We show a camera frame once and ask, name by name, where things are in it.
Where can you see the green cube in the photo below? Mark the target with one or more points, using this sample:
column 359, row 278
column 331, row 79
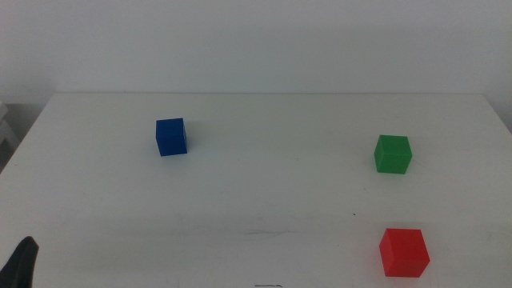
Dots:
column 393, row 156

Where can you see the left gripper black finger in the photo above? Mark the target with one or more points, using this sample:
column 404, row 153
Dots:
column 20, row 266

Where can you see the blue cube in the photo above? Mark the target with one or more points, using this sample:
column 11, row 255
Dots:
column 171, row 138

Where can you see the red cube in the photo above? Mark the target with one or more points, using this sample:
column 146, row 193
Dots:
column 404, row 254

